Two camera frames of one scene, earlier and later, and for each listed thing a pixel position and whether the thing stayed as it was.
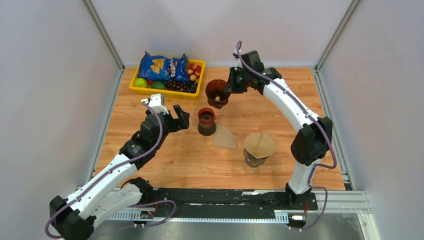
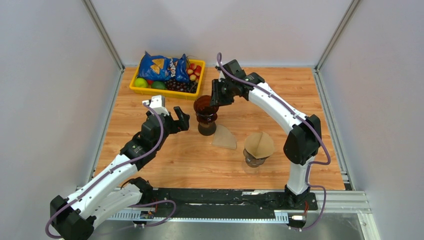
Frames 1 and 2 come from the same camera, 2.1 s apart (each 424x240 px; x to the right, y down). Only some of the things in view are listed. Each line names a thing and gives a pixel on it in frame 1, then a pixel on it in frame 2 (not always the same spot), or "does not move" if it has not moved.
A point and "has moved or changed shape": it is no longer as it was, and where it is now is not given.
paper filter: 224,138 does not move
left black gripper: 183,122 does not move
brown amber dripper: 215,94 has moved or changed shape
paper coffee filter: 260,145 does not move
